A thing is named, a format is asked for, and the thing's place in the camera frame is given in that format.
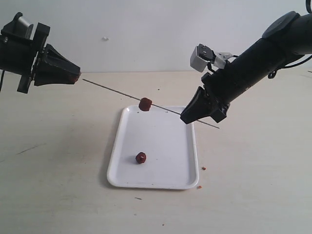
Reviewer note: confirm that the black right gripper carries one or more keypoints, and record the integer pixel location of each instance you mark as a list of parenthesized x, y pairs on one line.
[(204, 104)]

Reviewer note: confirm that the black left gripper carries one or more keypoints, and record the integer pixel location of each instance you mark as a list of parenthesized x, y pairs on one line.
[(17, 56)]

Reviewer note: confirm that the red date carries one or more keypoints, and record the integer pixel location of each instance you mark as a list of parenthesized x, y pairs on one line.
[(145, 104), (141, 158), (74, 79)]

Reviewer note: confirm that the red date top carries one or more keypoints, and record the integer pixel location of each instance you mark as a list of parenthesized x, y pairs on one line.
[(145, 104)]

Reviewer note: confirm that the thin metal skewer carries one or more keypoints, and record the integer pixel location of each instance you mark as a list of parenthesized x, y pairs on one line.
[(130, 96)]

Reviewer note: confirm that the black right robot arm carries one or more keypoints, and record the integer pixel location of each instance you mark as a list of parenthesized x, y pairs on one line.
[(287, 40)]

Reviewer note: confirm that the white rectangular plastic tray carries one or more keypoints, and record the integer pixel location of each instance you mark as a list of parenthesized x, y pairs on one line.
[(168, 143)]

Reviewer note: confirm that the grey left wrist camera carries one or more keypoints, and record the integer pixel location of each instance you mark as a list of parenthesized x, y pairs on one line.
[(23, 27)]

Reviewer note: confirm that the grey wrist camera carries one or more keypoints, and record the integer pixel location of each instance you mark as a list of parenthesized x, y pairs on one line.
[(202, 55), (23, 27)]

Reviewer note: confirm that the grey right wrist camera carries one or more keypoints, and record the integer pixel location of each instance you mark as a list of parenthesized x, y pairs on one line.
[(202, 55)]

